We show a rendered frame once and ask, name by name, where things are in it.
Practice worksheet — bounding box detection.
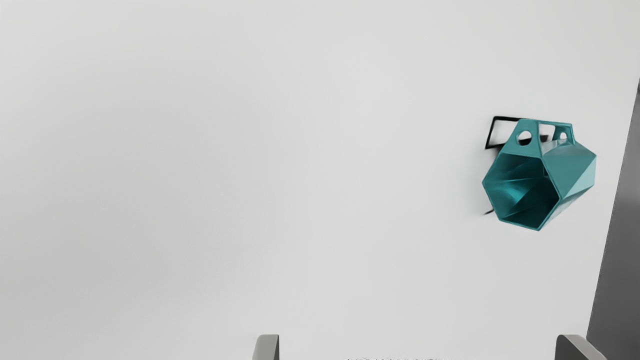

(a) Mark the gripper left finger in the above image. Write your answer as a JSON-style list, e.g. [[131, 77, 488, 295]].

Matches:
[[252, 334, 280, 360]]

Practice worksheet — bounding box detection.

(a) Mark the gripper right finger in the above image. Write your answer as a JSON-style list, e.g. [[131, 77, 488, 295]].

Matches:
[[554, 334, 608, 360]]

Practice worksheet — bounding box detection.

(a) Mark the teal faceted mug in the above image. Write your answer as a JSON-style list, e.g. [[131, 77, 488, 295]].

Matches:
[[481, 118, 598, 232]]

